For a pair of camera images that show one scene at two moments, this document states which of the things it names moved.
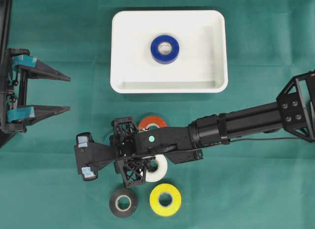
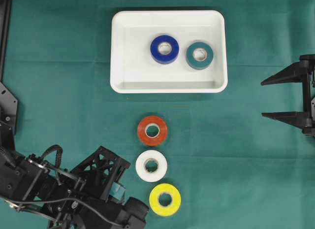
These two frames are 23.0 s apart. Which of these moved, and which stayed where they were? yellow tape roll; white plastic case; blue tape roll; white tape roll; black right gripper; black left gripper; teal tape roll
Moved: teal tape roll; black right gripper; black left gripper
Stayed: white tape roll; yellow tape roll; white plastic case; blue tape roll
